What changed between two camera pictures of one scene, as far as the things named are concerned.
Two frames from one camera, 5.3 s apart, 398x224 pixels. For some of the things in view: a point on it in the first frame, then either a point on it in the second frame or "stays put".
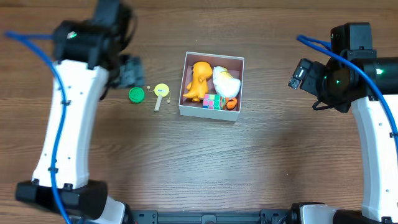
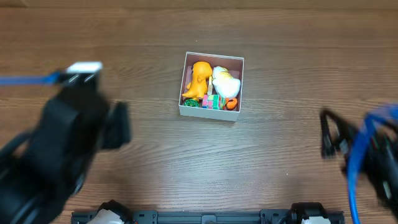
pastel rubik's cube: (214, 101) stays put
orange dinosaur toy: (198, 87) stays put
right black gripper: (313, 78) -> (342, 144)
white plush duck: (225, 84) stays put
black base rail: (277, 216) stays put
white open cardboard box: (187, 107) stays put
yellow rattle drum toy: (160, 90) -> (210, 88)
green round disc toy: (136, 95) -> (190, 102)
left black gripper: (129, 72) -> (104, 123)
